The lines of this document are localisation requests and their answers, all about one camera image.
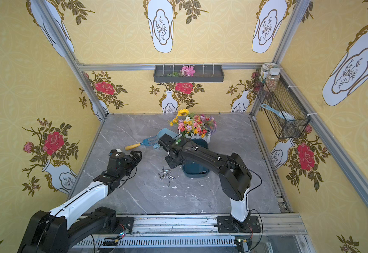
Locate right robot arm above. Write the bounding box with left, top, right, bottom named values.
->
left=158, top=134, right=262, bottom=222

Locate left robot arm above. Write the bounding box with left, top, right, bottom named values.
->
left=18, top=150, right=143, bottom=253

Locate dark teal storage box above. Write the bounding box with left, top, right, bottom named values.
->
left=182, top=139, right=210, bottom=178

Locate light blue plastic scoop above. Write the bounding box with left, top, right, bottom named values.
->
left=153, top=128, right=179, bottom=150

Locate white picket flower planter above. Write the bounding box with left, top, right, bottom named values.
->
left=169, top=109, right=217, bottom=143

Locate pink flower on shelf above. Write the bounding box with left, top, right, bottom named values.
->
left=180, top=65, right=196, bottom=77

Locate light blue brush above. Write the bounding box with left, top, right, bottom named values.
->
left=261, top=104, right=294, bottom=121

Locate clear jar beige lid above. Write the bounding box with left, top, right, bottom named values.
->
left=264, top=67, right=280, bottom=92

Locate clear jar white lid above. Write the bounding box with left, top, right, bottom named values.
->
left=260, top=63, right=278, bottom=81

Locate yellow handled blue garden fork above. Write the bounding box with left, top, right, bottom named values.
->
left=125, top=136, right=158, bottom=151

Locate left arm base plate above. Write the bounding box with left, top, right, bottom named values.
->
left=109, top=216, right=134, bottom=234

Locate aluminium corner frame post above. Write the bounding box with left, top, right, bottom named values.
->
left=27, top=1, right=109, bottom=121

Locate dark grey wall shelf tray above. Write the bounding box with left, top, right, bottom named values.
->
left=153, top=64, right=225, bottom=83

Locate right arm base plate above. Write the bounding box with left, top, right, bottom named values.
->
left=215, top=215, right=262, bottom=234

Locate black wire mesh basket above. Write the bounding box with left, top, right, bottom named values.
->
left=253, top=70, right=311, bottom=139

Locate aluminium front rail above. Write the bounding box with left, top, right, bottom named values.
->
left=73, top=213, right=315, bottom=253

